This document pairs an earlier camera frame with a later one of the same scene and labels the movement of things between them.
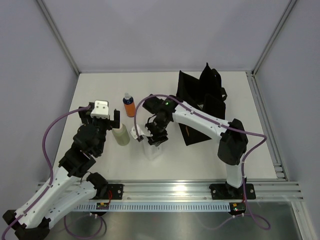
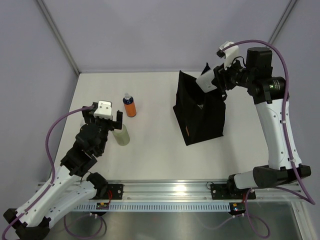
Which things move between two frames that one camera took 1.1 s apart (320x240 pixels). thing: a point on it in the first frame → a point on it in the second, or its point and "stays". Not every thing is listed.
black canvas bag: (205, 92) stays
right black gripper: (160, 138) → (218, 81)
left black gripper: (85, 116) stays
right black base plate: (227, 191) stays
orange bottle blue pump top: (129, 104) stays
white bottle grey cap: (152, 152) → (204, 81)
